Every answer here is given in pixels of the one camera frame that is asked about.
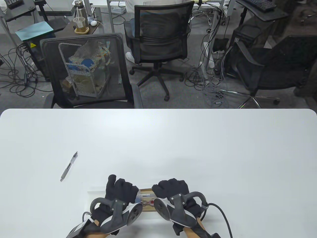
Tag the person's left hand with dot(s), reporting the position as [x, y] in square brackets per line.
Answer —
[121, 189]

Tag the person's right hand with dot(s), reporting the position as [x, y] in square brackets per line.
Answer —
[173, 187]

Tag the kraft translucent pull-out pencil case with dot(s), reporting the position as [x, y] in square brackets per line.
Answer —
[145, 191]

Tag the clear red-tipped pen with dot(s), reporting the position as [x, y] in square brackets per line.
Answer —
[148, 202]

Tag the clear grey pen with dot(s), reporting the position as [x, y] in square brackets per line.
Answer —
[68, 168]

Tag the person's right forearm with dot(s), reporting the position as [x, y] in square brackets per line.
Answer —
[194, 229]

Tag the grey tracking controller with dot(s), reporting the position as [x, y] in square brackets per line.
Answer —
[161, 208]
[135, 214]

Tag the white power strip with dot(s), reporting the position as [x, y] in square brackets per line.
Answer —
[206, 49]

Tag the black mesh chair square back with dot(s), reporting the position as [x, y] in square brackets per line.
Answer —
[50, 57]

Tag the black swivel office chair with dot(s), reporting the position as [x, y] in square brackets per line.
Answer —
[161, 37]

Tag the black mesh chair chrome base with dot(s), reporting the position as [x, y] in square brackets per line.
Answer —
[272, 72]

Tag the black cabinet yellow label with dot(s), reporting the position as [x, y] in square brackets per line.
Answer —
[37, 54]

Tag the tan tray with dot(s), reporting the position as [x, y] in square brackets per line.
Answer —
[86, 30]

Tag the dark brown side table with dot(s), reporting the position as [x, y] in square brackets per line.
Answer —
[69, 29]

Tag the black computer tower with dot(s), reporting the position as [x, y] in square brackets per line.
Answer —
[247, 34]

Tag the clear plastic cup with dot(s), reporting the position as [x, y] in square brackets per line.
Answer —
[80, 24]

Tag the teal folder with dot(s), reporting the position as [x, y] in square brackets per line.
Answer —
[34, 31]

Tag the steel water bottle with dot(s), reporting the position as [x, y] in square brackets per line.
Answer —
[79, 11]

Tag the black keyboard stand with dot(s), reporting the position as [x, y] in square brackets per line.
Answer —
[272, 14]

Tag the black keyboard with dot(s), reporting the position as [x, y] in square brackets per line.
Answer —
[260, 4]

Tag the black equipment stand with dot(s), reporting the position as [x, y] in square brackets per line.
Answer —
[22, 11]

